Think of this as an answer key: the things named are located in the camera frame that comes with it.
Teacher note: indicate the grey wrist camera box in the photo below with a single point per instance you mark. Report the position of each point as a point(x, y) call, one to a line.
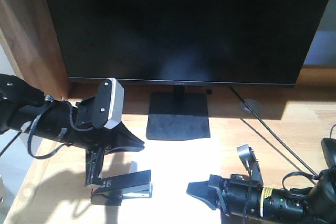
point(247, 157)
point(108, 104)

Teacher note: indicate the black computer mouse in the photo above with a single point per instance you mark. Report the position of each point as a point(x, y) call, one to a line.
point(328, 149)

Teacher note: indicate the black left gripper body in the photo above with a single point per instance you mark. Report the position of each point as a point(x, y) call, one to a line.
point(61, 122)

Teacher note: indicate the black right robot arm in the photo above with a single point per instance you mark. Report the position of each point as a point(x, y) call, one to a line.
point(307, 205)

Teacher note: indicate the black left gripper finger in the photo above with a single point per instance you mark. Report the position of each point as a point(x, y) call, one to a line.
point(94, 162)
point(120, 139)

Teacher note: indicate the black stapler with orange button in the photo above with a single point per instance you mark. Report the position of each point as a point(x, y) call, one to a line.
point(113, 190)

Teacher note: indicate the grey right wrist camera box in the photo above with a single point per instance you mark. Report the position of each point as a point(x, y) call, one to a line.
point(247, 157)

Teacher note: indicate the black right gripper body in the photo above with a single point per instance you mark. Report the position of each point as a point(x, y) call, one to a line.
point(235, 196)

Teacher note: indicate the white paper sheet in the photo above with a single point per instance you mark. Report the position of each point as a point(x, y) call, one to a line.
point(173, 166)

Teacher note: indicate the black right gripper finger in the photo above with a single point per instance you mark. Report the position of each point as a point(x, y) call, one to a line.
point(204, 193)

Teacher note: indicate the black monitor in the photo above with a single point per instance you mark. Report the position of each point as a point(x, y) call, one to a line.
point(186, 42)

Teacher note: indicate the wooden desk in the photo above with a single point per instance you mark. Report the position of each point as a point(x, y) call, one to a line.
point(268, 119)

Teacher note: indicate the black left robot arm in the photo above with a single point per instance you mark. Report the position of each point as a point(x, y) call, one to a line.
point(16, 93)

